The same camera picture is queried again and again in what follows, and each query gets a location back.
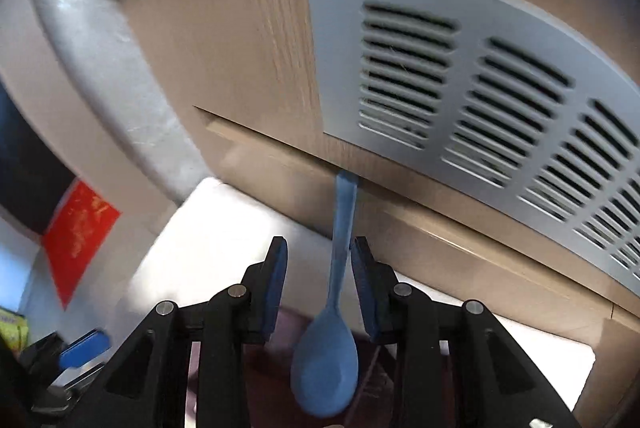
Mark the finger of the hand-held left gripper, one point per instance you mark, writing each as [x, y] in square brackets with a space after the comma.
[85, 350]

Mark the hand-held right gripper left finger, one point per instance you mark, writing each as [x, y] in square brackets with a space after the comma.
[274, 288]

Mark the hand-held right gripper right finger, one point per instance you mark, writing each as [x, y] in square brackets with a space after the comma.
[364, 293]

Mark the blue plastic spoon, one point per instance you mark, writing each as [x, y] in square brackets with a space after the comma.
[325, 368]

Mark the purple plastic utensil container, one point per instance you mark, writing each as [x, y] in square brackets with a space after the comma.
[265, 383]

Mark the yellow green packet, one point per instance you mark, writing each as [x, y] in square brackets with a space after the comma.
[10, 333]

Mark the white table cloth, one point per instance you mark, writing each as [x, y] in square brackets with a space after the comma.
[210, 233]

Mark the red poster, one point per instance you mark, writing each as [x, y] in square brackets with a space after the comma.
[75, 233]

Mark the dark door panel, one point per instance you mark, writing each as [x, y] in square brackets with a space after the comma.
[25, 167]

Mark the grey vent grille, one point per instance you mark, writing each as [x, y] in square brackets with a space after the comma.
[340, 57]

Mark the wooden cabinet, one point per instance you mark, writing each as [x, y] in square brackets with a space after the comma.
[225, 32]

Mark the white marble frame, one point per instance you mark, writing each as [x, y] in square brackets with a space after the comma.
[100, 57]

